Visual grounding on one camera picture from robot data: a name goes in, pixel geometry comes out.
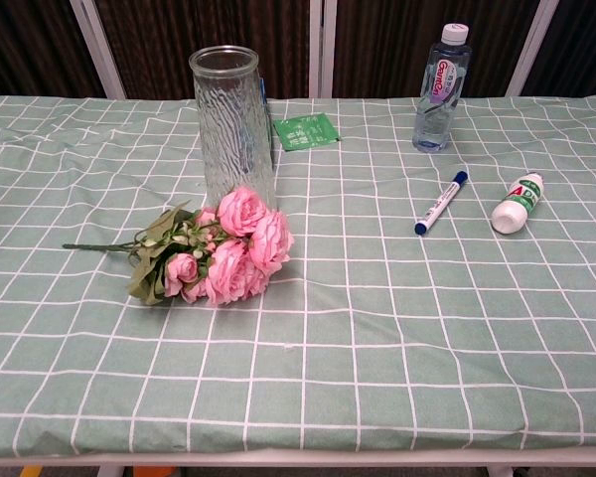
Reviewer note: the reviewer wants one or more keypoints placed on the clear textured glass vase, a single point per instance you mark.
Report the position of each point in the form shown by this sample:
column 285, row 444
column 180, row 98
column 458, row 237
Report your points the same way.
column 233, row 139

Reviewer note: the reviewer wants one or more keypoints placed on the white blue-capped marker pen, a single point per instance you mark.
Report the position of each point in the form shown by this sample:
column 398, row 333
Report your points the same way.
column 442, row 203

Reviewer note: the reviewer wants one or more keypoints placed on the green foil sachet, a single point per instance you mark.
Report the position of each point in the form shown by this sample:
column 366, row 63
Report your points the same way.
column 305, row 132

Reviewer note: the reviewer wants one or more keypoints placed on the clear plastic water bottle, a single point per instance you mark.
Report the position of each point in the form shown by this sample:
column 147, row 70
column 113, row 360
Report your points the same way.
column 439, row 104

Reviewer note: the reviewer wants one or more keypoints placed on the pink artificial rose bouquet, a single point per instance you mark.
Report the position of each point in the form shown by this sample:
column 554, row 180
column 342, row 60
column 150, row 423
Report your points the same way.
column 238, row 268

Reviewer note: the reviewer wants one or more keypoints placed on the green white grid tablecloth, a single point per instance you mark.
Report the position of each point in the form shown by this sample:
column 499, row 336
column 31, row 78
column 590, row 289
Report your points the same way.
column 328, row 348

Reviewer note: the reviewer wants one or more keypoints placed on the white partition frame post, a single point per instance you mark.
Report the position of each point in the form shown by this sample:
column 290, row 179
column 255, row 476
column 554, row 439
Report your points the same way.
column 531, row 49
column 323, row 49
column 99, row 49

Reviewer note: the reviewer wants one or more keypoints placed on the small white milk drink bottle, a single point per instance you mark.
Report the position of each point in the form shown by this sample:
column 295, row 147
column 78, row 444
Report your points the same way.
column 511, row 211

